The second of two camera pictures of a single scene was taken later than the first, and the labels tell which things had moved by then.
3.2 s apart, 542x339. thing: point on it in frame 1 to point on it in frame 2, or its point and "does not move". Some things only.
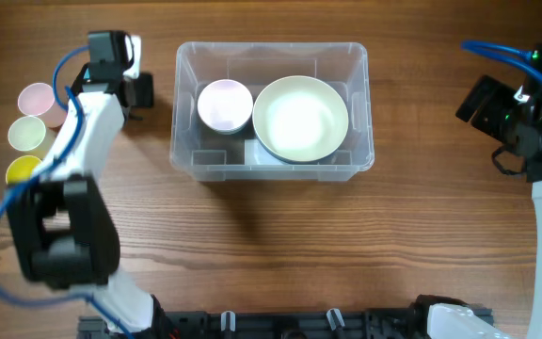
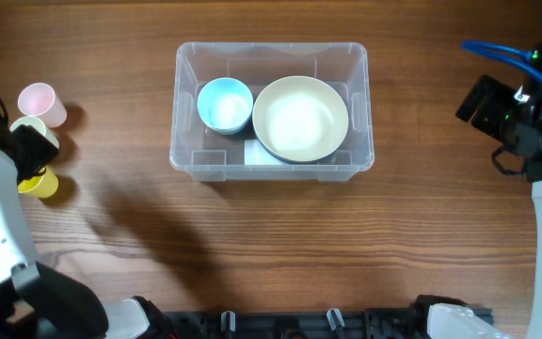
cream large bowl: [300, 119] does not move
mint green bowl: [225, 131] does not move
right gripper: [485, 120] does not move
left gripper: [146, 99] to [42, 150]
